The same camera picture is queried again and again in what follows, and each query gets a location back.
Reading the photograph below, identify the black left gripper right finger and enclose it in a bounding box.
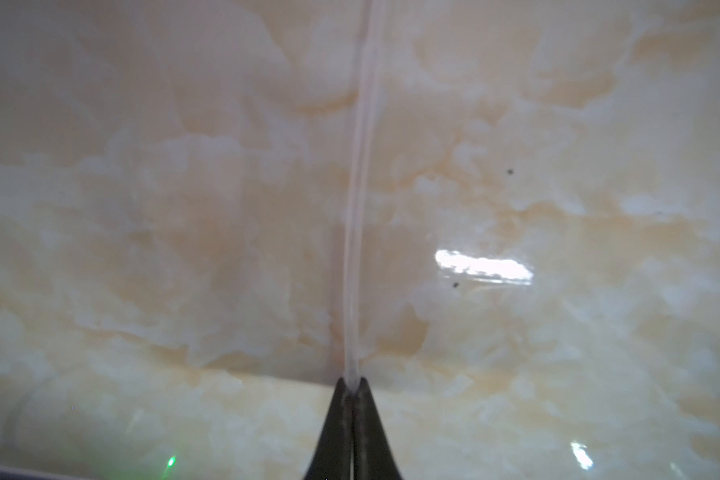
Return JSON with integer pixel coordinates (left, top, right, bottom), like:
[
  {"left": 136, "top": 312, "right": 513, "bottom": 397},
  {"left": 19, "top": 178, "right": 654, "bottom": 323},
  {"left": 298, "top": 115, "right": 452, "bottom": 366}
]
[{"left": 353, "top": 377, "right": 403, "bottom": 480}]

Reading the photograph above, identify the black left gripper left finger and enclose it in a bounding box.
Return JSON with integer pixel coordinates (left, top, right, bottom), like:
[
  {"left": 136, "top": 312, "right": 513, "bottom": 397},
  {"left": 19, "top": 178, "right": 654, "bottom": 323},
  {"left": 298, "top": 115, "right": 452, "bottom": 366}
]
[{"left": 304, "top": 378, "right": 353, "bottom": 480}]

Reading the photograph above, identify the thin glass rod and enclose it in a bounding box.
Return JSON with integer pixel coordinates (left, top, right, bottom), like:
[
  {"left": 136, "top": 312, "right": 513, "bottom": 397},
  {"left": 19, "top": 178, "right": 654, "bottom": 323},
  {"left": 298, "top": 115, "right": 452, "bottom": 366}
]
[{"left": 342, "top": 1, "right": 388, "bottom": 392}]

